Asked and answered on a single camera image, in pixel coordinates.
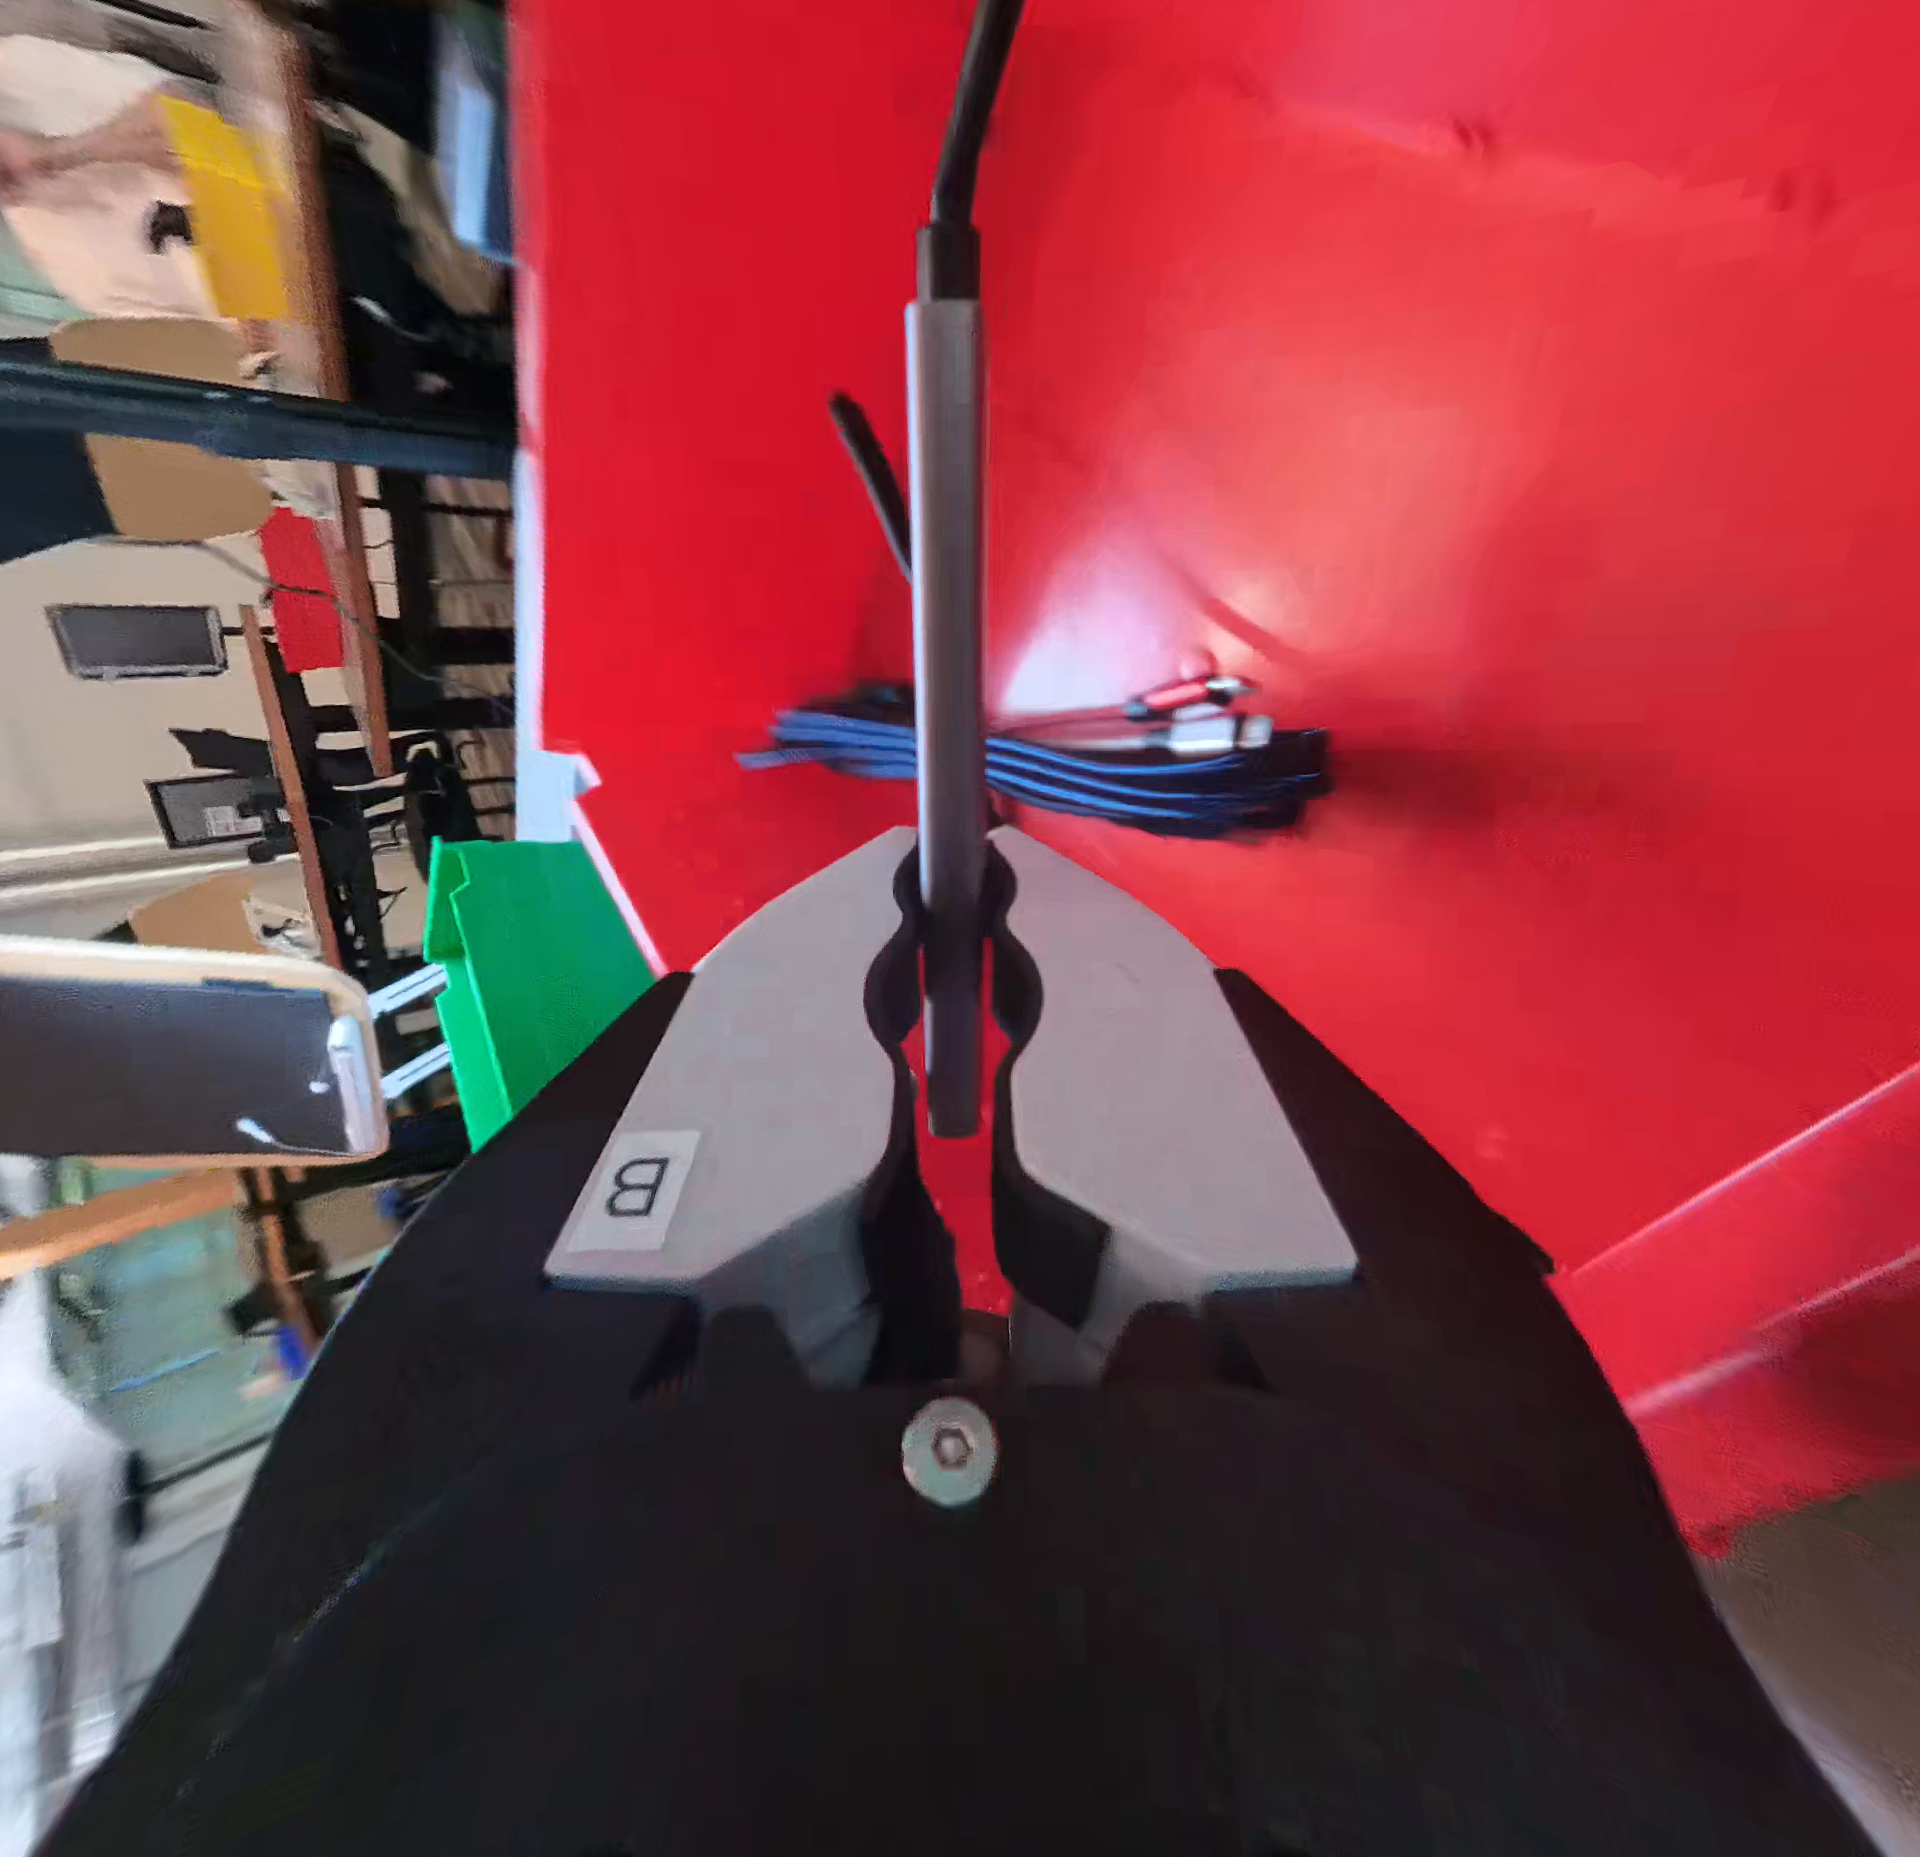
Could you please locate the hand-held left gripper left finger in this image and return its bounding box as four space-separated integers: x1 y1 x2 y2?
543 824 964 1387

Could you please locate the dark metal pole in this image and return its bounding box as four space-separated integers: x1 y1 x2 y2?
0 355 520 482

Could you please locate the black hub cable with plug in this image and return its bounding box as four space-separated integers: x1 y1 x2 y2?
828 0 1052 583

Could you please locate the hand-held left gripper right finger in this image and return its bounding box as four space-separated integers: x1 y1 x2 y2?
984 824 1361 1387

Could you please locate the green plastic bin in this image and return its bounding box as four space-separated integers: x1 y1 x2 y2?
424 834 662 1155

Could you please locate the blue braided charging cable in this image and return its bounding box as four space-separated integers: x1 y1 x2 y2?
735 674 1338 843

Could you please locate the black tablet with tan frame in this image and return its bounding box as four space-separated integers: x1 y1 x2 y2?
0 934 391 1162

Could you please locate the dark wall monitor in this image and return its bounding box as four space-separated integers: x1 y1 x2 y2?
46 601 229 682

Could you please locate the small red plastic bin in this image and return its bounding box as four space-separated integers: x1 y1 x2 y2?
255 504 350 679

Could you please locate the yellow plastic bin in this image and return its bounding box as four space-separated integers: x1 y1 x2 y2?
156 92 298 323

